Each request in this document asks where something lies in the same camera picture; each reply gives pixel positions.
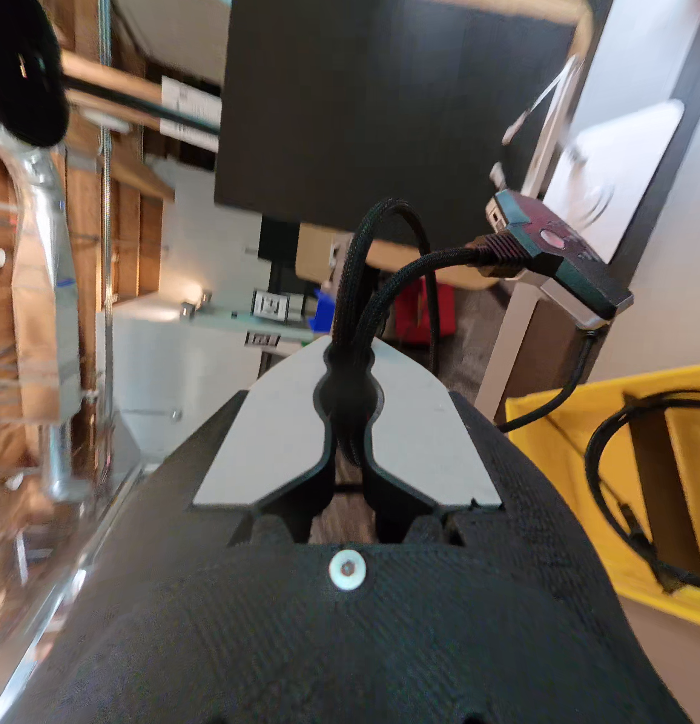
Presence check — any blue plastic bin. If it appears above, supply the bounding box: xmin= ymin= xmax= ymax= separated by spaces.
xmin=307 ymin=288 xmax=338 ymax=334

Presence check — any white stand base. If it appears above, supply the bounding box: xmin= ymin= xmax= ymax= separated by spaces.
xmin=520 ymin=54 xmax=686 ymax=267

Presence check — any white paper sign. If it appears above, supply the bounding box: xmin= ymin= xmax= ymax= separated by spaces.
xmin=158 ymin=75 xmax=223 ymax=152

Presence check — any thin black cable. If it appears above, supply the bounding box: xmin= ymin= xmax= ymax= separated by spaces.
xmin=497 ymin=328 xmax=601 ymax=433

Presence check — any silver ventilation duct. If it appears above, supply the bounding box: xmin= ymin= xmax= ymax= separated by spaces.
xmin=0 ymin=113 xmax=91 ymax=504

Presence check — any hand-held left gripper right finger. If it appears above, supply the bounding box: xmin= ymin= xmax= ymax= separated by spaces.
xmin=363 ymin=341 xmax=504 ymax=514

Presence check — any red storage bin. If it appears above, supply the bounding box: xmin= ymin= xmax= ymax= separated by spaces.
xmin=392 ymin=280 xmax=458 ymax=347

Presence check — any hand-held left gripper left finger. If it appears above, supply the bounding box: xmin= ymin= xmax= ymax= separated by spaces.
xmin=193 ymin=336 xmax=335 ymax=511

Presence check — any silver edged usb hub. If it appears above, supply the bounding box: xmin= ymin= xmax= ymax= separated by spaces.
xmin=486 ymin=189 xmax=635 ymax=330

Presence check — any dark rounded object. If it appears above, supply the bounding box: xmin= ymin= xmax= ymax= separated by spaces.
xmin=0 ymin=0 xmax=71 ymax=149

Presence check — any black braided hdmi cable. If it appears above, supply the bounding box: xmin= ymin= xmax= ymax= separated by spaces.
xmin=585 ymin=389 xmax=700 ymax=592

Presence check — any yellow plastic bin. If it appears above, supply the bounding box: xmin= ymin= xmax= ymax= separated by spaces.
xmin=505 ymin=362 xmax=700 ymax=631

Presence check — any black usb plug cable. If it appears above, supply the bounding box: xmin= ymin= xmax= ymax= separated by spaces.
xmin=330 ymin=198 xmax=523 ymax=467

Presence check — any small printed tag card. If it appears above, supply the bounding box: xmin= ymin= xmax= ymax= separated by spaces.
xmin=253 ymin=290 xmax=291 ymax=323

